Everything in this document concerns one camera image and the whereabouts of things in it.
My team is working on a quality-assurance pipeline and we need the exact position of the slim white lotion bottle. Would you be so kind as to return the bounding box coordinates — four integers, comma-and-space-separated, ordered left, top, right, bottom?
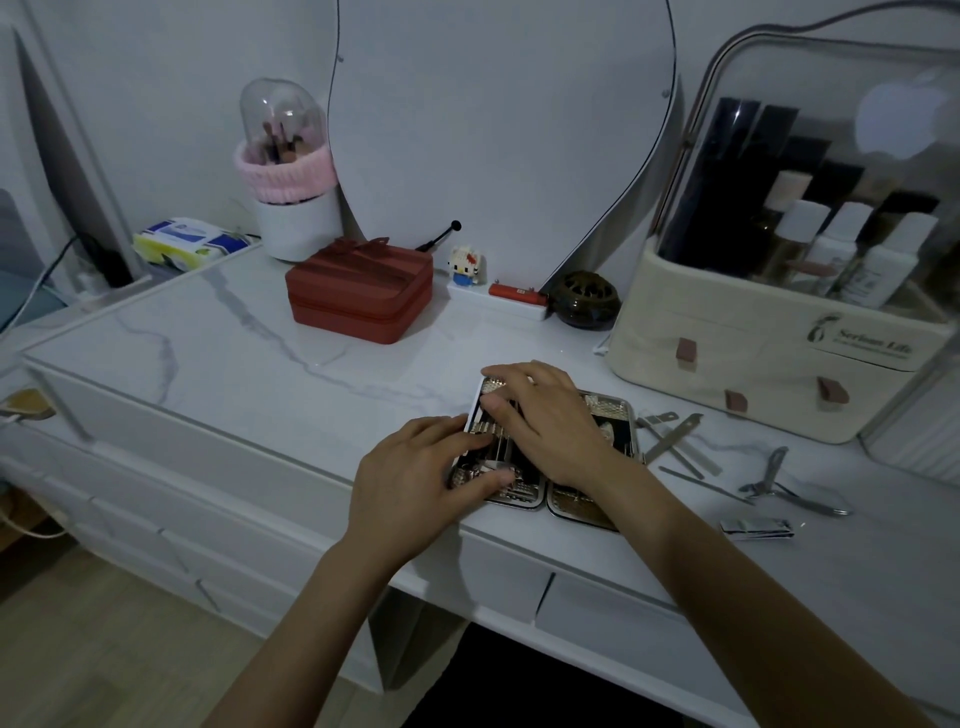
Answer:
794, 200, 875, 298

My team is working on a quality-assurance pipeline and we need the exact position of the pile of manicure tools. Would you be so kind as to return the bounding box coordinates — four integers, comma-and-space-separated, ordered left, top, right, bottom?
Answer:
635, 410, 856, 543

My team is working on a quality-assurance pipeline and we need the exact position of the small red lighter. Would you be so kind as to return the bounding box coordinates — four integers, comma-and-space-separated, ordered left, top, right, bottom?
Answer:
488, 281, 549, 307

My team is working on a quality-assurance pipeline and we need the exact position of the white brush holder clear dome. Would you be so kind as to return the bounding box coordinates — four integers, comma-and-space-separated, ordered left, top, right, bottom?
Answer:
233, 77, 346, 264

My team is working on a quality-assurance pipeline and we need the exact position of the pink capped bottle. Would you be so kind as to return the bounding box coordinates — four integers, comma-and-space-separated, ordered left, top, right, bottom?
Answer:
753, 170, 814, 226

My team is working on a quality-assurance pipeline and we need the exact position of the person's right hand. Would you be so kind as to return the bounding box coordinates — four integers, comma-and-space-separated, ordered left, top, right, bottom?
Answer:
479, 361, 654, 519

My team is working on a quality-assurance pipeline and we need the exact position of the person's left hand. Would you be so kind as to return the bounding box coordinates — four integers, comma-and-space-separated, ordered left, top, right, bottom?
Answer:
341, 413, 519, 575

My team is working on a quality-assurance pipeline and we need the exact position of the white ribbed storage box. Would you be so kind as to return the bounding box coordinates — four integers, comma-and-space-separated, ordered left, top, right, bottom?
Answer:
858, 359, 960, 489

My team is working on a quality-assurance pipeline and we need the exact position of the clear bottle white cap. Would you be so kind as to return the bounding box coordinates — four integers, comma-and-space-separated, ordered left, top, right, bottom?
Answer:
753, 198, 832, 290

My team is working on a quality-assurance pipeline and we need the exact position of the grey framed panel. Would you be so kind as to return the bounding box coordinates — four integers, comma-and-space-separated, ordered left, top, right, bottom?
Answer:
11, 26, 155, 290

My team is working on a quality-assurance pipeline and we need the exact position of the pink knitted headband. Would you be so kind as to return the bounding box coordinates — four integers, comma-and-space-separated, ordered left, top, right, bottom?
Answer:
233, 140, 339, 205

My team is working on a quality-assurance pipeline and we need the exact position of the white mirror base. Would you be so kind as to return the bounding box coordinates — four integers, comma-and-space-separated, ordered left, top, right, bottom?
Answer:
447, 278, 550, 322

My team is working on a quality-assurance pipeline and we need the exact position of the black ball-tipped stick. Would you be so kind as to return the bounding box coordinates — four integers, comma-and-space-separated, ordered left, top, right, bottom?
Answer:
414, 219, 463, 254

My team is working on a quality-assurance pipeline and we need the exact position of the wide white lotion bottle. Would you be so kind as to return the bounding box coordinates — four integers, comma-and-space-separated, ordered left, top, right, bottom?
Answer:
836, 211, 940, 310

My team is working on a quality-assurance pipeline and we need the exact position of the red jewelry box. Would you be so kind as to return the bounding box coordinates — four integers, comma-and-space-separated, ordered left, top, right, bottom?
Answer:
284, 236, 436, 346

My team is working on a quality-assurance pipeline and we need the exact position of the white cat figurine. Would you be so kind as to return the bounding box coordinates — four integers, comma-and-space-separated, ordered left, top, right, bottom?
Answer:
447, 245, 487, 289

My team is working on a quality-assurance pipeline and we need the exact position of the heart-shaped white mirror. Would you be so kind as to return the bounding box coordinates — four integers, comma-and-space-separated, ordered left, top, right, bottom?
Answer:
327, 0, 684, 290

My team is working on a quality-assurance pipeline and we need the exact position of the dark round incense burner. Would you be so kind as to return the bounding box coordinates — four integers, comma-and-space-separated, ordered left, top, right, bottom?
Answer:
549, 269, 622, 331

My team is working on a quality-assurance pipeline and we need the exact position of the white side cabinet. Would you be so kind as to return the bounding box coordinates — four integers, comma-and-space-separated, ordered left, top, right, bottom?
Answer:
0, 359, 388, 695

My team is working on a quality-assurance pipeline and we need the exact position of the bunch of makeup brushes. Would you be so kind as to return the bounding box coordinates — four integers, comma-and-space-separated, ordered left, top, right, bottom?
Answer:
258, 119, 313, 166

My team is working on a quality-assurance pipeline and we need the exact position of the manicure set case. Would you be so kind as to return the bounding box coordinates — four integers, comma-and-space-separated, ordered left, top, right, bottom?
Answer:
448, 374, 644, 534

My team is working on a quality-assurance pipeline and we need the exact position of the person's right forearm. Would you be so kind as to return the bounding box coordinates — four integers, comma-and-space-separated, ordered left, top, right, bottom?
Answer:
599, 476, 939, 728

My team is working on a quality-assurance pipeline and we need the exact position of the blue yellow tissue packet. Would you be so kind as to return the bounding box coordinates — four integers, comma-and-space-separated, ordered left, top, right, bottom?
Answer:
133, 217, 256, 273

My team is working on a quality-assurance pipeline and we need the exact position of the cream cosmetic organizer clear lid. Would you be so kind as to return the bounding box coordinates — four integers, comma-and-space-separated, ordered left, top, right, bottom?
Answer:
603, 0, 960, 445

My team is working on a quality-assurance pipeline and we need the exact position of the person's left forearm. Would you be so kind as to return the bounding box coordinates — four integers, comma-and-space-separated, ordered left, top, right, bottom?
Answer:
202, 539, 444, 728

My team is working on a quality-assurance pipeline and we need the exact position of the black plug adapter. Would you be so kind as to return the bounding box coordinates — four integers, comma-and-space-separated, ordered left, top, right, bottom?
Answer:
74, 232, 136, 290

